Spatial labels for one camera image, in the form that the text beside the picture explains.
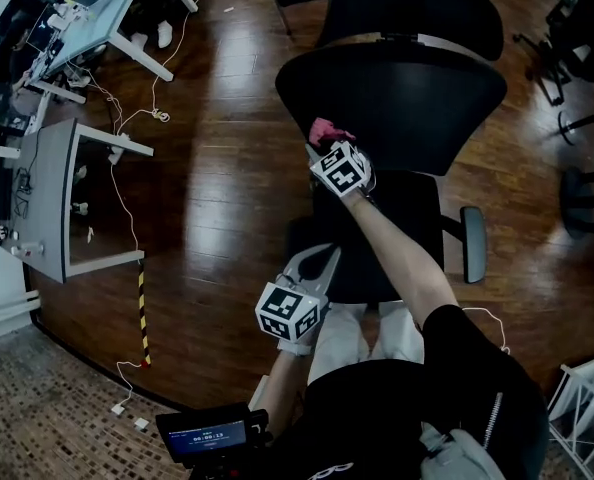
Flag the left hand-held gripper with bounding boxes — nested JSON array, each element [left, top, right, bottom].
[[255, 242, 343, 343]]

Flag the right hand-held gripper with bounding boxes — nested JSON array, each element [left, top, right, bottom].
[[305, 140, 376, 199]]

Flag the pink cloth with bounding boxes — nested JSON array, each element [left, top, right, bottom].
[[308, 117, 357, 150]]

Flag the black office chair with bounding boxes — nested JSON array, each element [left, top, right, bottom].
[[275, 0, 508, 305]]

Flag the person's right forearm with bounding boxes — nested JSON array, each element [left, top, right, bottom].
[[344, 190, 461, 330]]

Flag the person's left forearm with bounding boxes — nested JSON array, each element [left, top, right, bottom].
[[262, 350, 312, 427]]

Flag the person's left hand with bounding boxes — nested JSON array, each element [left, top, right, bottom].
[[276, 320, 324, 357]]

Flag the person's light grey trousers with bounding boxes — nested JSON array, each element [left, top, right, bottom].
[[306, 300, 426, 384]]

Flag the person's black shirt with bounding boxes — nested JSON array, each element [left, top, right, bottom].
[[271, 303, 551, 480]]

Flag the chest-mounted display device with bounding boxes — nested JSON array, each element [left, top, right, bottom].
[[155, 401, 273, 469]]

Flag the black pole with round base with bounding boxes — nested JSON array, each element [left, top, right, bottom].
[[557, 106, 594, 147]]

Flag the light blue desk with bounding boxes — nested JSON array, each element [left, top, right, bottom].
[[24, 0, 199, 104]]

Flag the curved grey desk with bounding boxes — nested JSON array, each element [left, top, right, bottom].
[[0, 117, 155, 284]]

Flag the white power strip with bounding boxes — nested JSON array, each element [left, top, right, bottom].
[[10, 241, 45, 258]]

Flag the black swivel chair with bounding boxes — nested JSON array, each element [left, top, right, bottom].
[[514, 0, 594, 107]]

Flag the grey mount bar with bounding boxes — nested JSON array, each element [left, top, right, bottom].
[[249, 375, 272, 410]]

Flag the white floor cable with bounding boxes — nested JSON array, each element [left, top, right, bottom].
[[84, 0, 188, 414]]

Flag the white coiled cable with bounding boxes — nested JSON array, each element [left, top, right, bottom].
[[460, 306, 512, 355]]

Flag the grey shoulder strap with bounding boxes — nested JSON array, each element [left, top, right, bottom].
[[419, 421, 506, 480]]

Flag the white wire rack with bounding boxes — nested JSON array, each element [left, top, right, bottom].
[[546, 350, 594, 480]]

